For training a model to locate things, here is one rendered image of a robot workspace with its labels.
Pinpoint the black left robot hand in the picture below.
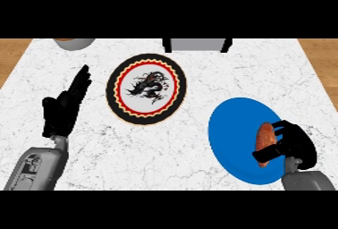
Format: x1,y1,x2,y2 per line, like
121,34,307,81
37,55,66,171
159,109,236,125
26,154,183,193
41,64,94,139

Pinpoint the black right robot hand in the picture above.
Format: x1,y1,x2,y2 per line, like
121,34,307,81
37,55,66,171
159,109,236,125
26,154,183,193
251,119,319,171

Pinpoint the orange sweet potato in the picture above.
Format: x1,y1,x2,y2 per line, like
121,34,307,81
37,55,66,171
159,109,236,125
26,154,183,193
255,122,279,168

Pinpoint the blue plate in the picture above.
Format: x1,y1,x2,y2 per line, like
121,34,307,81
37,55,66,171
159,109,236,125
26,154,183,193
206,97,296,186

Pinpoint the black dragon print plate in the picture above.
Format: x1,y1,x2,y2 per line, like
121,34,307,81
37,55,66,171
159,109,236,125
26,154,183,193
104,53,189,126

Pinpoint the grey bowl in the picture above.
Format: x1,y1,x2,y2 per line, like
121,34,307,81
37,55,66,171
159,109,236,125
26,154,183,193
53,38,96,52

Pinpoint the grey appliance with black frame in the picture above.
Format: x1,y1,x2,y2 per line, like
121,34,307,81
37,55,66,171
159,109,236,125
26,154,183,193
161,38,233,54

